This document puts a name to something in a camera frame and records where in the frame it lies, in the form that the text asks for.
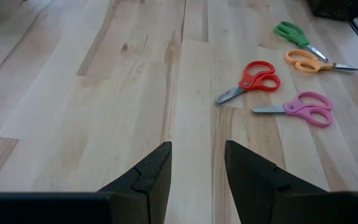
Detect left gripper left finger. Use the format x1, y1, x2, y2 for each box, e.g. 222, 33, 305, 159
97, 141, 173, 224

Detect black mesh basket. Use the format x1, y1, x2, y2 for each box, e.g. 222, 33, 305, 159
306, 0, 358, 22

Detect pink scissors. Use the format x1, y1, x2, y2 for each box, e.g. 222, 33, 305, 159
251, 90, 334, 128

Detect orange scissors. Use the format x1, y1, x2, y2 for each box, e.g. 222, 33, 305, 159
283, 49, 358, 75

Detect red scissors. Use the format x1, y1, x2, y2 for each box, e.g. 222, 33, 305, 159
214, 60, 282, 105

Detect green scissors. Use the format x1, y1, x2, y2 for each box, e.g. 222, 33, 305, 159
273, 21, 329, 63

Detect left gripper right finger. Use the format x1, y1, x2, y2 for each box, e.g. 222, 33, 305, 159
224, 139, 329, 224

